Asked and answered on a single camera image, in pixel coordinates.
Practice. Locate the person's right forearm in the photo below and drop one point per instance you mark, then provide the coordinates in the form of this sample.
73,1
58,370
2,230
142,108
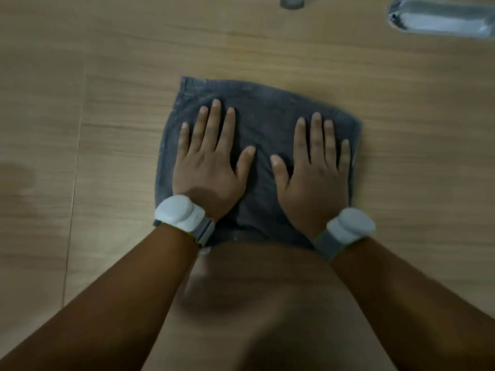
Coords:
417,305

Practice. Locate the person's left hand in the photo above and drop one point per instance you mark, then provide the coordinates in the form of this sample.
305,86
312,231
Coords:
205,177

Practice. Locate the person's left forearm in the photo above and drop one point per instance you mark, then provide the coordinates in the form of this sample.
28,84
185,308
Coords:
96,305

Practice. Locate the metal partition clamp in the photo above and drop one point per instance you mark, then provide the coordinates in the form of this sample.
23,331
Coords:
292,1

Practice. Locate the white wrist tracker grey band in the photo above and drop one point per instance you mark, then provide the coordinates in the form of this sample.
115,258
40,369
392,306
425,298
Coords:
178,212
350,224

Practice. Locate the grey cloth towel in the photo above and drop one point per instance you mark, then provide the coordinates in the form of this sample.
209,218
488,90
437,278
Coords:
263,112

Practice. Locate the person's right hand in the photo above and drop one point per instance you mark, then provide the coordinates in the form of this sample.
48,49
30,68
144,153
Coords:
317,189

